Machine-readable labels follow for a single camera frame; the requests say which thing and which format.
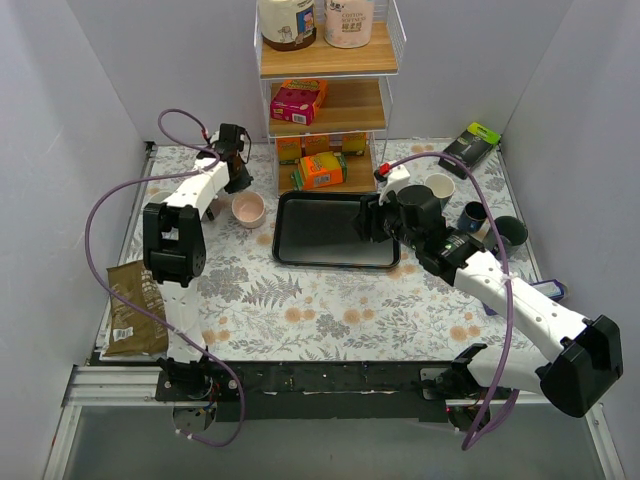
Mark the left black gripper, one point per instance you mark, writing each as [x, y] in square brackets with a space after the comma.
[239, 179]

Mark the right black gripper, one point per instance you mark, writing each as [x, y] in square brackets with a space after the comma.
[372, 222]

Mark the pink mug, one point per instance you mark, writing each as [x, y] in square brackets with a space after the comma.
[249, 209]

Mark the slate blue mug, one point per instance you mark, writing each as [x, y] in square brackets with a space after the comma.
[442, 187]

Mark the navy blue mug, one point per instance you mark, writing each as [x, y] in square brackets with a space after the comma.
[472, 217]

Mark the dark grey mug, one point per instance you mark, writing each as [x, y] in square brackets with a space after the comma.
[513, 233]

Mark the white and blue mug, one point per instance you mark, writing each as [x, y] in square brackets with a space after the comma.
[159, 197]

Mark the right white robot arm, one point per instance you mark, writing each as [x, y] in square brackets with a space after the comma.
[579, 358]

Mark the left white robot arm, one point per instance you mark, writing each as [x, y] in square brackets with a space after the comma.
[174, 252]

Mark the yellow sponge box left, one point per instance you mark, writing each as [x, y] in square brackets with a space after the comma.
[289, 150]

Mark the yellow sponge box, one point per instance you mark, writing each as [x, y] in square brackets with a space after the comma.
[354, 143]
[316, 144]
[289, 150]

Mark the black serving tray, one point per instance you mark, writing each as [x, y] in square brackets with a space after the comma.
[316, 229]

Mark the orange green sponge pack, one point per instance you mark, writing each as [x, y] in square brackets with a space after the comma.
[320, 170]

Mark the yellow sponge box right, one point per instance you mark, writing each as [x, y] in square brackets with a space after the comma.
[354, 143]

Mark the yellow sponge box middle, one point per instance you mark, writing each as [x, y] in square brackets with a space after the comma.
[316, 144]

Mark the pink orange sponge box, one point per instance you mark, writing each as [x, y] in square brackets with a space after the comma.
[298, 100]

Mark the black green razor box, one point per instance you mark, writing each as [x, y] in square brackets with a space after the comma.
[473, 145]

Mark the floral table mat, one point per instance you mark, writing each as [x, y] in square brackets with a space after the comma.
[252, 308]

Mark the brown cartoon paper roll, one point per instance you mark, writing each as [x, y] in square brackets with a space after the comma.
[287, 25]

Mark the pink cotton tissue roll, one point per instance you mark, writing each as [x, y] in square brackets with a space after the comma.
[348, 23]

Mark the purple white box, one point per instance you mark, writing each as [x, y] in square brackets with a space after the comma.
[552, 289]

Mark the brown paper bag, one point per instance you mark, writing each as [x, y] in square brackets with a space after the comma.
[131, 332]

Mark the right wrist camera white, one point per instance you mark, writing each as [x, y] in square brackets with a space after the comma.
[392, 180]

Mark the white wire wooden shelf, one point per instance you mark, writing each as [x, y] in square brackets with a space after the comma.
[360, 97]

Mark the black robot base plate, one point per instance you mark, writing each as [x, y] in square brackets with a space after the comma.
[314, 390]

